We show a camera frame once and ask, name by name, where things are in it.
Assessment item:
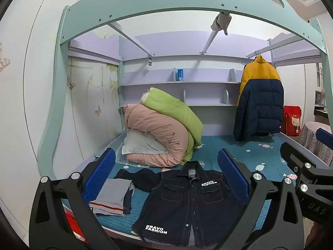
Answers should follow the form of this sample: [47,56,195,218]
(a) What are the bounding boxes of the blue patterned bed sheet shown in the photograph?
[95,133,326,245]

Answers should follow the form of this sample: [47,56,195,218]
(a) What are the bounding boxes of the grey folded shirt orange stripe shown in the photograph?
[90,178,134,217]

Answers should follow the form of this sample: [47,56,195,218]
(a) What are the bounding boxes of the lavender wall shelf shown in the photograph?
[118,68,244,107]

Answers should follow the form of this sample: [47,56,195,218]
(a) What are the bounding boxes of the navy folded garment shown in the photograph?
[122,182,136,215]

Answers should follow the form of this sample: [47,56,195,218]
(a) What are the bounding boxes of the red cartoon bag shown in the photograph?
[280,105,302,136]

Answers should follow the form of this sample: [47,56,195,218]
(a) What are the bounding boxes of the red object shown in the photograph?
[65,207,87,241]

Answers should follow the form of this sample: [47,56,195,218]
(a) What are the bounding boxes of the dark denim jacket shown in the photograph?
[114,161,247,249]

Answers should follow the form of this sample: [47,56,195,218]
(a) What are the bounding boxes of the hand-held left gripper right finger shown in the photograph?
[213,148,305,250]

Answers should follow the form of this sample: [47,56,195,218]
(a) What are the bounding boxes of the yellow and navy puffer jacket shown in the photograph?
[233,55,285,142]

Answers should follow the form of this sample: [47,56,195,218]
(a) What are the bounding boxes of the white curved wardrobe butterfly decals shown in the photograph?
[0,0,78,240]

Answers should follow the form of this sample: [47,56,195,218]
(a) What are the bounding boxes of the white pillow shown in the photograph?
[122,129,169,155]

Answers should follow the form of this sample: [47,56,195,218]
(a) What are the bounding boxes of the pink quilt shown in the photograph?
[123,104,189,168]

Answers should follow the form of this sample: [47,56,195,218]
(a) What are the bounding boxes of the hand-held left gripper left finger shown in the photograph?
[28,148,123,250]

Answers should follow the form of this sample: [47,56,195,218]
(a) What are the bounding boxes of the white wardrobe plant decals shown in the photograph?
[68,57,123,162]

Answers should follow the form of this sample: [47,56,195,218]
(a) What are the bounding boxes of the teal bunk bed frame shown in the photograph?
[39,0,329,183]

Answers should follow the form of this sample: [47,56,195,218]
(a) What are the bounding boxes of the green quilt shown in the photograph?
[140,88,204,165]

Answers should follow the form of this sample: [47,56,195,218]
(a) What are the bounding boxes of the grey hanging cloth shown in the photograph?
[211,12,232,35]

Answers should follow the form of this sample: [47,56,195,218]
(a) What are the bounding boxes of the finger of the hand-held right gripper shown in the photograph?
[280,142,333,192]
[316,128,333,150]

